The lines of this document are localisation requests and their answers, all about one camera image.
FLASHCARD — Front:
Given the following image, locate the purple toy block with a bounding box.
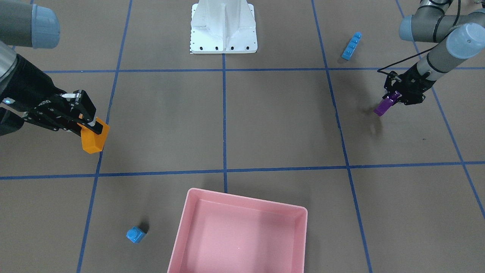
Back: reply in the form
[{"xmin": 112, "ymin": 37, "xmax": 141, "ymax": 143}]
[{"xmin": 374, "ymin": 91, "xmax": 401, "ymax": 116}]

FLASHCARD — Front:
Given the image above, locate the long blue toy block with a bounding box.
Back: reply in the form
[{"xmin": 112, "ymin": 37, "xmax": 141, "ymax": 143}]
[{"xmin": 341, "ymin": 32, "xmax": 362, "ymax": 60}]

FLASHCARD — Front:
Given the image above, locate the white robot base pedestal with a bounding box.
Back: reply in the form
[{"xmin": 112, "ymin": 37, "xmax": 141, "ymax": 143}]
[{"xmin": 189, "ymin": 0, "xmax": 258, "ymax": 54}]

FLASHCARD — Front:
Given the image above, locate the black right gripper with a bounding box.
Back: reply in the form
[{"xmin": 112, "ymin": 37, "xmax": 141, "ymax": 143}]
[{"xmin": 1, "ymin": 55, "xmax": 103, "ymax": 136}]

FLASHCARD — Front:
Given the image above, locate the orange toy block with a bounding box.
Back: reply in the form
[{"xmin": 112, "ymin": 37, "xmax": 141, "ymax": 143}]
[{"xmin": 79, "ymin": 116, "xmax": 110, "ymax": 154}]

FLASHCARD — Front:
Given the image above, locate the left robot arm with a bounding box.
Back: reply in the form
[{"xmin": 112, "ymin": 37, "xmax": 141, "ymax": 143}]
[{"xmin": 383, "ymin": 0, "xmax": 485, "ymax": 105}]

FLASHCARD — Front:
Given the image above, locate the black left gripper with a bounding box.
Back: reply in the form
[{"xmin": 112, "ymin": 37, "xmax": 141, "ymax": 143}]
[{"xmin": 383, "ymin": 67, "xmax": 432, "ymax": 106}]

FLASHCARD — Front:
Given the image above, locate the small blue toy block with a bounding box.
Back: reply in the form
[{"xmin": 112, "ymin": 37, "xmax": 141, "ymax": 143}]
[{"xmin": 126, "ymin": 226, "xmax": 147, "ymax": 244}]

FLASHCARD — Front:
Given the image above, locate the pink plastic box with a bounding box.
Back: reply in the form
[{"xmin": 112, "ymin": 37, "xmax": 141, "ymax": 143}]
[{"xmin": 167, "ymin": 188, "xmax": 308, "ymax": 273}]

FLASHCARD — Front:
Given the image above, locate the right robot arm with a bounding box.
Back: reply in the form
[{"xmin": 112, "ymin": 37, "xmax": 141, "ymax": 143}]
[{"xmin": 0, "ymin": 0, "xmax": 108, "ymax": 135}]

